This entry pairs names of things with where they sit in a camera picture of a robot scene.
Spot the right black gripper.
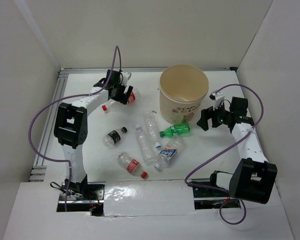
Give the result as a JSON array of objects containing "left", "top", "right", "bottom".
[{"left": 197, "top": 100, "right": 233, "bottom": 131}]

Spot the red label bottle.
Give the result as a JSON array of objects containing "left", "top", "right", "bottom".
[
  {"left": 117, "top": 152, "right": 148, "bottom": 179},
  {"left": 101, "top": 88, "right": 141, "bottom": 113}
]

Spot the green soda bottle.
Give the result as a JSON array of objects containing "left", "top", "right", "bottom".
[{"left": 159, "top": 122, "right": 191, "bottom": 138}]

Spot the blue white label bottle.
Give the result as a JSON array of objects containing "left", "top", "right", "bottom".
[{"left": 153, "top": 135, "right": 186, "bottom": 172}]

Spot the black label small bottle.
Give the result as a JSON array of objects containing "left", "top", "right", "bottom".
[{"left": 103, "top": 127, "right": 128, "bottom": 149}]

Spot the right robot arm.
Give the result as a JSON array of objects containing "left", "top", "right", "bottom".
[{"left": 197, "top": 93, "right": 278, "bottom": 204}]

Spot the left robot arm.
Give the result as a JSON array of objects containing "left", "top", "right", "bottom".
[{"left": 54, "top": 69, "right": 133, "bottom": 200}]

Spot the beige round bin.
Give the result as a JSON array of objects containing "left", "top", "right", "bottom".
[{"left": 159, "top": 64, "right": 209, "bottom": 125}]

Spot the clear bottle blue cap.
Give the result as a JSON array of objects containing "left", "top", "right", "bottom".
[{"left": 143, "top": 111, "right": 162, "bottom": 150}]

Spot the clear bottle white cap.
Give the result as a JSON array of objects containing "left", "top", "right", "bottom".
[{"left": 135, "top": 124, "right": 156, "bottom": 166}]

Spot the white tape sheet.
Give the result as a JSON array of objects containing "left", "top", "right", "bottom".
[{"left": 103, "top": 180, "right": 196, "bottom": 217}]

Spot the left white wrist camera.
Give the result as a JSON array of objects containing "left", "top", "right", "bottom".
[{"left": 119, "top": 71, "right": 132, "bottom": 86}]

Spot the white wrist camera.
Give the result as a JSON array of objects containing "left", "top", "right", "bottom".
[
  {"left": 209, "top": 91, "right": 225, "bottom": 110},
  {"left": 119, "top": 71, "right": 132, "bottom": 86}
]

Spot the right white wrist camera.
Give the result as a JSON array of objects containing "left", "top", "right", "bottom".
[{"left": 209, "top": 91, "right": 225, "bottom": 110}]

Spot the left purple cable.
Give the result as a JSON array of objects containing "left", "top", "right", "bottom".
[{"left": 27, "top": 45, "right": 122, "bottom": 212}]

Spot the purple cable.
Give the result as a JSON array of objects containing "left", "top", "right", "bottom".
[
  {"left": 184, "top": 83, "right": 264, "bottom": 225},
  {"left": 27, "top": 45, "right": 122, "bottom": 212}
]

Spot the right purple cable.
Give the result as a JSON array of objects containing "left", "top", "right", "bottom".
[{"left": 184, "top": 83, "right": 264, "bottom": 225}]

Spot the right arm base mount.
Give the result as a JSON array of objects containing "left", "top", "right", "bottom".
[{"left": 190, "top": 178, "right": 230, "bottom": 210}]

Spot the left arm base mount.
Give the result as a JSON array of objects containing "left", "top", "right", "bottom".
[{"left": 50, "top": 181, "right": 105, "bottom": 217}]

